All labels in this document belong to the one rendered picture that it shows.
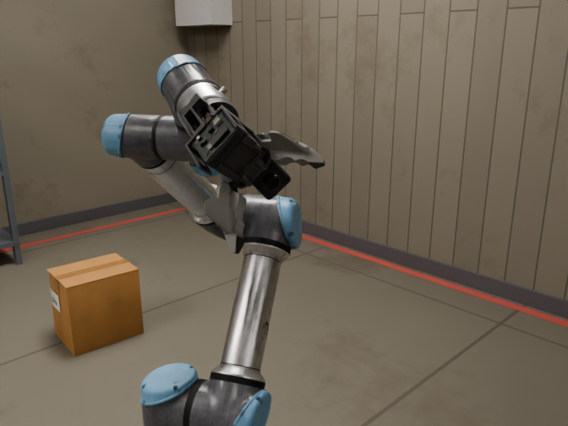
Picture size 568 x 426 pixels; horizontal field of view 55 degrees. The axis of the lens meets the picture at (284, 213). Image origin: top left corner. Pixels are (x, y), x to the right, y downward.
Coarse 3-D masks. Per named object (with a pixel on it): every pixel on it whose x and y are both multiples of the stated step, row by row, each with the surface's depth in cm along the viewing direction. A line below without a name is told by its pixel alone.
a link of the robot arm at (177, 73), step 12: (168, 60) 82; (180, 60) 81; (192, 60) 82; (168, 72) 80; (180, 72) 79; (192, 72) 79; (204, 72) 80; (168, 84) 80; (180, 84) 77; (192, 84) 76; (216, 84) 79; (168, 96) 80
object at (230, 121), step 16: (192, 112) 72; (208, 112) 68; (224, 112) 67; (192, 128) 69; (208, 128) 67; (224, 128) 65; (240, 128) 65; (208, 144) 66; (224, 144) 65; (240, 144) 66; (256, 144) 68; (208, 160) 65; (224, 160) 67; (240, 160) 68; (256, 160) 69; (224, 176) 71; (240, 176) 69; (256, 176) 70
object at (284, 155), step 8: (272, 136) 64; (280, 136) 63; (264, 144) 67; (272, 144) 66; (280, 144) 65; (288, 144) 64; (296, 144) 63; (272, 152) 68; (280, 152) 67; (288, 152) 66; (296, 152) 65; (304, 152) 64; (312, 152) 64; (280, 160) 67; (288, 160) 67; (296, 160) 65; (304, 160) 64; (312, 160) 63; (320, 160) 63
